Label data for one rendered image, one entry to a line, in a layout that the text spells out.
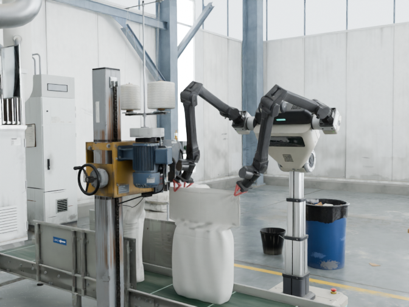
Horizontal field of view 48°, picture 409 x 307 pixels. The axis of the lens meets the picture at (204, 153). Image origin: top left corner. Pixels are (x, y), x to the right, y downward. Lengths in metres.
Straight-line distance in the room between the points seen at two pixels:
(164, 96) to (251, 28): 9.21
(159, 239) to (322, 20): 8.56
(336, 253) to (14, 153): 3.58
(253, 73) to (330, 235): 7.35
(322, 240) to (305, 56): 7.09
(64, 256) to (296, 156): 1.77
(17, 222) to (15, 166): 0.62
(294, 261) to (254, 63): 8.81
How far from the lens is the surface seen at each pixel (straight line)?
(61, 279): 3.52
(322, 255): 4.80
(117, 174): 2.63
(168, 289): 3.08
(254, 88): 11.50
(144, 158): 2.54
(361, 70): 10.75
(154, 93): 2.65
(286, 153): 2.95
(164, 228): 3.42
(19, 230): 5.56
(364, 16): 10.96
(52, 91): 6.61
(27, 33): 6.02
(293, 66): 11.35
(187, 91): 2.65
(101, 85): 2.68
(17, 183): 5.48
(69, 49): 7.62
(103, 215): 2.71
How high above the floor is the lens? 1.41
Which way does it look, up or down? 3 degrees down
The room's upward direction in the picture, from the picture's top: straight up
